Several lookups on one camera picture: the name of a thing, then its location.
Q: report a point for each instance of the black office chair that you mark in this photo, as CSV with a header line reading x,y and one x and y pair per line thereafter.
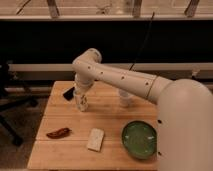
x,y
5,77

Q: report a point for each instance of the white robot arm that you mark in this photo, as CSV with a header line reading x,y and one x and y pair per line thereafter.
x,y
184,110

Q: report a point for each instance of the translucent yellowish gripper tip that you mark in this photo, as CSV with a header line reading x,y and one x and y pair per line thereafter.
x,y
77,94

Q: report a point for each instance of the white sponge block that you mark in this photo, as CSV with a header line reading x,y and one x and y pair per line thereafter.
x,y
95,139

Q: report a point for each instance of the black phone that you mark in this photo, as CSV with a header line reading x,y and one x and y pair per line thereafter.
x,y
68,95

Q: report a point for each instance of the clear glass bottle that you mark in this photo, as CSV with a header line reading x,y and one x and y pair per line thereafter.
x,y
82,103

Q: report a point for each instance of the green ceramic bowl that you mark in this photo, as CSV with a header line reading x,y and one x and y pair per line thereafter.
x,y
139,139

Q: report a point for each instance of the red chili pepper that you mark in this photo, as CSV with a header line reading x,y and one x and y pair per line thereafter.
x,y
63,132

